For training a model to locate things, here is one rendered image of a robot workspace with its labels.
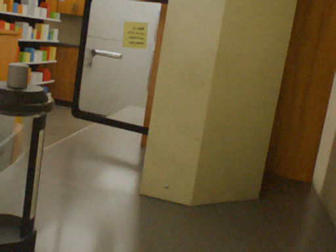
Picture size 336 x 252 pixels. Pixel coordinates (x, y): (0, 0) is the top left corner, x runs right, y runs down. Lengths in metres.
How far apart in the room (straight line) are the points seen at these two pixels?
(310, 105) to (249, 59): 0.37
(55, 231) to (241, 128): 0.44
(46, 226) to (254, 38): 0.54
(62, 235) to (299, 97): 0.76
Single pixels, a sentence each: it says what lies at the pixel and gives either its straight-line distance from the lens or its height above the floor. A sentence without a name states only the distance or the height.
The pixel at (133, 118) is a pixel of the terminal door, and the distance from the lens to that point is 1.20.
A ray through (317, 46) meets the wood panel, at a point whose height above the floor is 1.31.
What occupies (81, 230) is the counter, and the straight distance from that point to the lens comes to 0.72.
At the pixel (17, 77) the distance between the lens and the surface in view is 0.57.
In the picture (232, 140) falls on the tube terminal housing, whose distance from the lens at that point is 0.90.
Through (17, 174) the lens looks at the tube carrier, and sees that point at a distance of 0.57.
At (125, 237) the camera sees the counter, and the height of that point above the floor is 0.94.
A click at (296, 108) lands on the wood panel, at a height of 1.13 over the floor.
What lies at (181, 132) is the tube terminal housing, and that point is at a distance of 0.85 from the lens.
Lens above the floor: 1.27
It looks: 8 degrees down
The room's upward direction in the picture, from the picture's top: 8 degrees clockwise
